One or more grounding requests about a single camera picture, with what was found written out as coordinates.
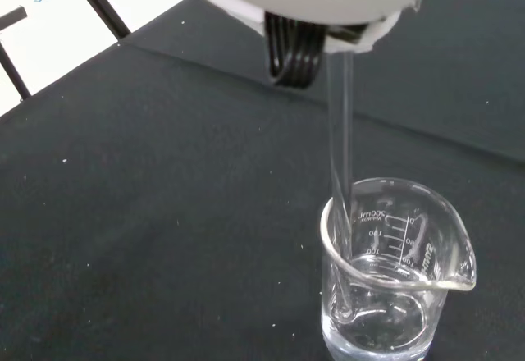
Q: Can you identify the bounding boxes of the clear glass beaker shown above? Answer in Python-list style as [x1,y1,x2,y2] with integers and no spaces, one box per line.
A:
[320,176,479,361]

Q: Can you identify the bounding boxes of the black tripod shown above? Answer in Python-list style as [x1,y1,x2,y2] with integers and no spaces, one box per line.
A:
[0,0,132,100]

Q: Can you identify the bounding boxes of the black bench cloth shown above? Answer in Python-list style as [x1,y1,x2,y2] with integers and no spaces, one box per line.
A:
[0,0,525,361]

